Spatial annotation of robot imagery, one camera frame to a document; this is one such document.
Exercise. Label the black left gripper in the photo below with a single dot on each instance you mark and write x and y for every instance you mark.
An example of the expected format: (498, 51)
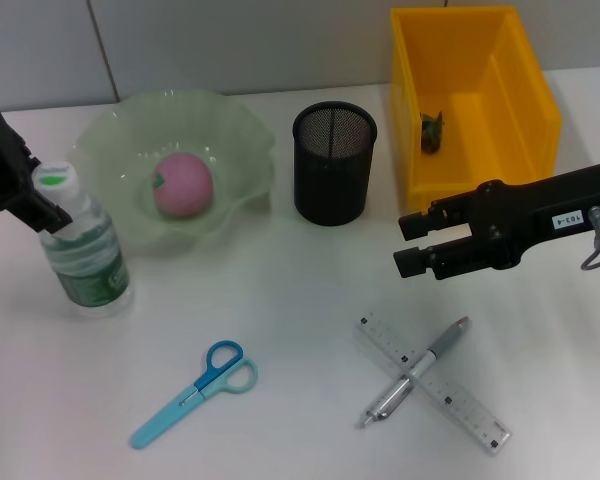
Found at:
(5, 160)

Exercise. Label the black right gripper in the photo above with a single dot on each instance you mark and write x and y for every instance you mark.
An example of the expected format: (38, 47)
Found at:
(530, 215)

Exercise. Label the clear green-label water bottle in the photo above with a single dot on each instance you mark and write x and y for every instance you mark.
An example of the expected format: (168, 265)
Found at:
(85, 270)

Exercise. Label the green plastic wrapper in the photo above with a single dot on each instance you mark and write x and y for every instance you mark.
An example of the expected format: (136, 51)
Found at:
(432, 132)

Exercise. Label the pink toy peach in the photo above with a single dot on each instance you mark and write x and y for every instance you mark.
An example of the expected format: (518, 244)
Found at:
(185, 185)

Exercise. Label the black mesh pen holder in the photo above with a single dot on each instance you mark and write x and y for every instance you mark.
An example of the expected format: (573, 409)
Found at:
(332, 180)

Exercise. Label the silver grey pen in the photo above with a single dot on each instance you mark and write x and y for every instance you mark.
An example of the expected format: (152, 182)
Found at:
(387, 400)

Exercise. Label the transparent plastic ruler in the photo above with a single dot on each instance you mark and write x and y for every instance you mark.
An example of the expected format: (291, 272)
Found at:
(460, 400)

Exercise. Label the green glass fruit bowl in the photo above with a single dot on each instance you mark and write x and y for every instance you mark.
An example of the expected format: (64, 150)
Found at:
(230, 150)

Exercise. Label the blue scissors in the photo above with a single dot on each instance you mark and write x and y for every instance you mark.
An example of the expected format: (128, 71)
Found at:
(165, 422)

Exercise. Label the yellow plastic bin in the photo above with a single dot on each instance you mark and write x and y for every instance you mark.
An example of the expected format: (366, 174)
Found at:
(480, 165)

